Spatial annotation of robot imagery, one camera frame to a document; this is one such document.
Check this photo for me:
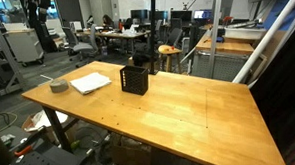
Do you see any white cloth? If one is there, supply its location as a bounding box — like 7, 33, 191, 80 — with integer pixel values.
69, 71, 113, 96

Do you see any black perforated box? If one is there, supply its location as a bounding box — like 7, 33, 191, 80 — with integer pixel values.
119, 63, 150, 98

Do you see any brown cardboard box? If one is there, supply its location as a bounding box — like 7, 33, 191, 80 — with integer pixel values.
109, 138, 153, 165

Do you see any cardboard box with white plastic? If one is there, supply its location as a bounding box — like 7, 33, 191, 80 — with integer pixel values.
21, 109, 71, 134

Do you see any round wooden stool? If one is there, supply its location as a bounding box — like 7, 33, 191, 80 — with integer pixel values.
157, 43, 184, 75

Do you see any black vertical pole stand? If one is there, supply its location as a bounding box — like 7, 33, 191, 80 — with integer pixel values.
146, 0, 161, 76

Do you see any dark office chair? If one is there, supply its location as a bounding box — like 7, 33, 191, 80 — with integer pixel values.
164, 27, 184, 50

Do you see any long office desk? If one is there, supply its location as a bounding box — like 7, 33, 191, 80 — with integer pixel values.
76, 25, 152, 57

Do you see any dark computer monitor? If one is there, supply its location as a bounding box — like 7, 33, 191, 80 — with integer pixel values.
156, 10, 169, 21
129, 8, 150, 21
169, 9, 193, 23

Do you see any seated person with dark hair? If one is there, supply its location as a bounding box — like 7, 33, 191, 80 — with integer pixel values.
100, 13, 115, 29

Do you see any grey office chair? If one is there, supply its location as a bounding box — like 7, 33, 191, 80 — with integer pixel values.
62, 24, 101, 69

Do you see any wooden workbench with metal panel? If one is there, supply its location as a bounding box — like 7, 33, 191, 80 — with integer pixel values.
188, 31, 257, 85

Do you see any lit computer monitor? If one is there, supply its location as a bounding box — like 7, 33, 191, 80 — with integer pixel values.
192, 9, 214, 20

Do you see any grey tape roll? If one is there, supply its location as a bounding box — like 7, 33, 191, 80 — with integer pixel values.
48, 78, 70, 95

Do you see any white tub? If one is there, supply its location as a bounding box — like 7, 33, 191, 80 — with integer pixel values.
224, 23, 269, 42

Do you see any white rolling cart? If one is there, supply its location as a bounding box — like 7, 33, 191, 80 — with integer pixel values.
4, 28, 46, 68

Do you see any white diagonal pole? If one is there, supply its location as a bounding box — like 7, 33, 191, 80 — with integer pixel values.
228, 0, 295, 85

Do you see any black perforated metal plate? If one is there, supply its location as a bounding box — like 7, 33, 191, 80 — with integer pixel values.
0, 144, 92, 165

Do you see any grey metal shelving rack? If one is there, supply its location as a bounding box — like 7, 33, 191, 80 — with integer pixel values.
0, 26, 27, 102

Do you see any blue panel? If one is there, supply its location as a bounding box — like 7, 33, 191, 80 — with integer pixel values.
262, 0, 295, 31

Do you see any silver vertical post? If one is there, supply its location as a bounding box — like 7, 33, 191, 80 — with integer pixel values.
203, 0, 227, 79

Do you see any black table leg frame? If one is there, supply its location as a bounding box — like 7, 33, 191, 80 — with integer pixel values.
41, 105, 80, 154

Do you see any cable loop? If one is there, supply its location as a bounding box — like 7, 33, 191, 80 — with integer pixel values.
0, 111, 19, 132

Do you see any orange handled tool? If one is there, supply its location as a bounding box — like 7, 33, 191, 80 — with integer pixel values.
13, 145, 35, 157

